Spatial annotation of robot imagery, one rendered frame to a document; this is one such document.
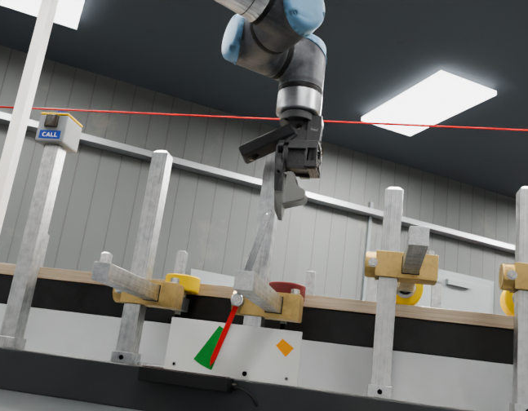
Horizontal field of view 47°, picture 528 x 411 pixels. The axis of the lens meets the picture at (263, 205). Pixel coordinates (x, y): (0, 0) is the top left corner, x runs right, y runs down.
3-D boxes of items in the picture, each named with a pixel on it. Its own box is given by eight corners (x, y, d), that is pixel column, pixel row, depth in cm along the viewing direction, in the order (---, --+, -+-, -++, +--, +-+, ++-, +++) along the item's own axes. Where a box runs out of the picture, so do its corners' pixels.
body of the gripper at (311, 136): (315, 169, 113) (321, 110, 116) (270, 167, 114) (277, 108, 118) (319, 182, 120) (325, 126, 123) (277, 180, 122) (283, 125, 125)
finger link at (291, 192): (303, 217, 111) (307, 170, 114) (271, 214, 112) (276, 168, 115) (304, 221, 114) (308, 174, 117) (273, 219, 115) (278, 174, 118)
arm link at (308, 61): (272, 41, 126) (311, 58, 131) (265, 95, 123) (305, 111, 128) (297, 22, 119) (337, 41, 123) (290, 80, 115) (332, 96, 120)
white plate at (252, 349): (296, 386, 111) (302, 331, 113) (162, 369, 116) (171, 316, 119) (296, 386, 111) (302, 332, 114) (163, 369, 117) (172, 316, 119)
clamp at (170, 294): (172, 307, 119) (176, 282, 120) (108, 300, 122) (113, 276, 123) (181, 311, 125) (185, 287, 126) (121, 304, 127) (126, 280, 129)
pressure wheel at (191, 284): (200, 327, 136) (207, 276, 139) (169, 322, 131) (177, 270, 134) (182, 326, 142) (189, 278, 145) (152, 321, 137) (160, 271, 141)
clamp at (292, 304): (298, 320, 114) (301, 293, 116) (229, 312, 117) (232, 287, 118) (301, 324, 120) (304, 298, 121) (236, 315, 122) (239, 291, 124)
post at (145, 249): (126, 377, 118) (168, 148, 131) (110, 375, 119) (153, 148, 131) (134, 377, 121) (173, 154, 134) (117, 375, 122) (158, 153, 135)
